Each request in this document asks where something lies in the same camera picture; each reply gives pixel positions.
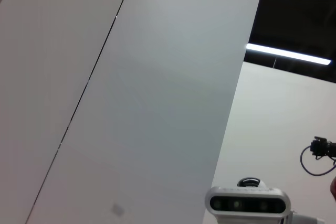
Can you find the white ceiling light strip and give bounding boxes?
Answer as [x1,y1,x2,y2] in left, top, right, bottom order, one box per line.
[246,42,332,65]

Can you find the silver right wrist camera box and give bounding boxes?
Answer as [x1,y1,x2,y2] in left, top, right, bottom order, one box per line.
[204,186,292,218]

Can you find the blue looped cable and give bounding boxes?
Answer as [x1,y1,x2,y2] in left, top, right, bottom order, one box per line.
[300,144,336,176]

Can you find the black wall-mounted camera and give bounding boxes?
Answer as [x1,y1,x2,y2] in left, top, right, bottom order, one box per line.
[310,136,336,161]

